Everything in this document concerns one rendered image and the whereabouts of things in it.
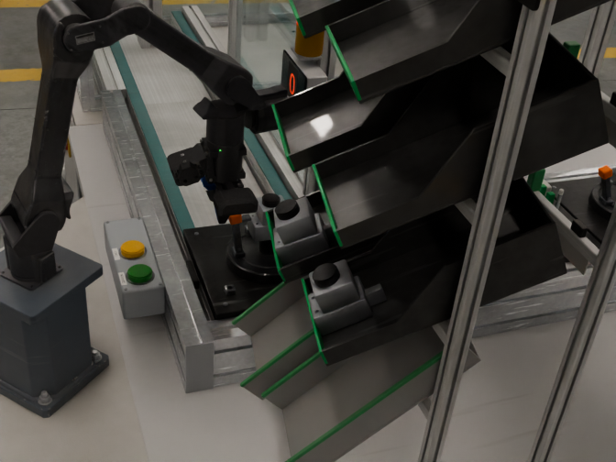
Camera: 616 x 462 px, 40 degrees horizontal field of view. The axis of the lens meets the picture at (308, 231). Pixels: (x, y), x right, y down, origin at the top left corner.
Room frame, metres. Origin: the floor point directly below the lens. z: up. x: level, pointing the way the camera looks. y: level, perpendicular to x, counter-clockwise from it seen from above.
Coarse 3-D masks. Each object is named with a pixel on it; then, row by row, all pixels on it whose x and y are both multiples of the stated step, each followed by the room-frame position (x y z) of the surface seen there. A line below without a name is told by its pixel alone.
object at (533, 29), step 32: (544, 0) 0.68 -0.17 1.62; (544, 32) 0.68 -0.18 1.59; (512, 64) 0.69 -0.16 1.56; (512, 96) 0.68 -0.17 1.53; (512, 128) 0.68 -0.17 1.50; (512, 160) 0.68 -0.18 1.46; (480, 192) 0.69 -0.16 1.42; (480, 224) 0.68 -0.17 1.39; (480, 256) 0.68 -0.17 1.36; (608, 256) 0.75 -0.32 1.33; (480, 288) 0.68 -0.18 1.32; (608, 288) 0.75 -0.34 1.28; (576, 320) 0.76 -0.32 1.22; (448, 352) 0.69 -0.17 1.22; (576, 352) 0.74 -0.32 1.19; (448, 384) 0.68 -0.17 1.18; (576, 384) 0.75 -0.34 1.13; (448, 416) 0.68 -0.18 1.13; (544, 416) 0.76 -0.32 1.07; (544, 448) 0.74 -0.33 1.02
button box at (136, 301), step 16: (112, 224) 1.23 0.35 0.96; (128, 224) 1.24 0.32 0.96; (112, 240) 1.18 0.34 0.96; (128, 240) 1.19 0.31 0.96; (144, 240) 1.19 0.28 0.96; (112, 256) 1.15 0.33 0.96; (144, 256) 1.15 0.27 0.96; (112, 272) 1.16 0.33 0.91; (128, 288) 1.06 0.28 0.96; (144, 288) 1.06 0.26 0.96; (160, 288) 1.07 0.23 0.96; (128, 304) 1.05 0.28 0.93; (144, 304) 1.06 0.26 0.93; (160, 304) 1.07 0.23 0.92
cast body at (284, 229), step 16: (288, 208) 0.87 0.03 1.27; (304, 208) 0.87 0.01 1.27; (288, 224) 0.85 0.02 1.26; (304, 224) 0.85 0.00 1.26; (320, 224) 0.88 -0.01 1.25; (288, 240) 0.85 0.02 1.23; (304, 240) 0.86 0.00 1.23; (320, 240) 0.86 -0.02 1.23; (288, 256) 0.85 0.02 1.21; (304, 256) 0.86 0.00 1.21
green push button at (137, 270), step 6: (138, 264) 1.11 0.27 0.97; (132, 270) 1.09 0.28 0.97; (138, 270) 1.09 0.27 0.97; (144, 270) 1.09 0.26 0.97; (150, 270) 1.10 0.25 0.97; (132, 276) 1.08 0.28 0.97; (138, 276) 1.08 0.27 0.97; (144, 276) 1.08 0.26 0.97; (150, 276) 1.09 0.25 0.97; (138, 282) 1.07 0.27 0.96
